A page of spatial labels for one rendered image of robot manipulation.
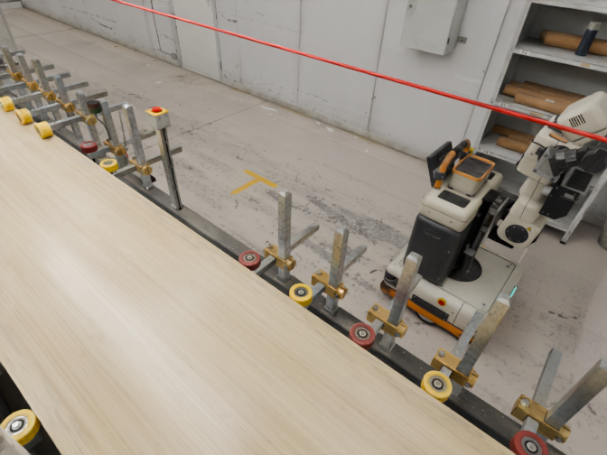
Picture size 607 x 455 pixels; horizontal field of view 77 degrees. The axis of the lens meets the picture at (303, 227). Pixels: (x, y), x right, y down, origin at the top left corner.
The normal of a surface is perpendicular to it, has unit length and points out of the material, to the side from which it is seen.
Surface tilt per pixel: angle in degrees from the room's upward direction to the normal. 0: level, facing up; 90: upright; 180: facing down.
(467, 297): 0
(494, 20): 90
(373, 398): 0
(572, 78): 90
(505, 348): 0
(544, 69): 90
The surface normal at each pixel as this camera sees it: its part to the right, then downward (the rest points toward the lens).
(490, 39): -0.64, 0.47
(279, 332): 0.04, -0.77
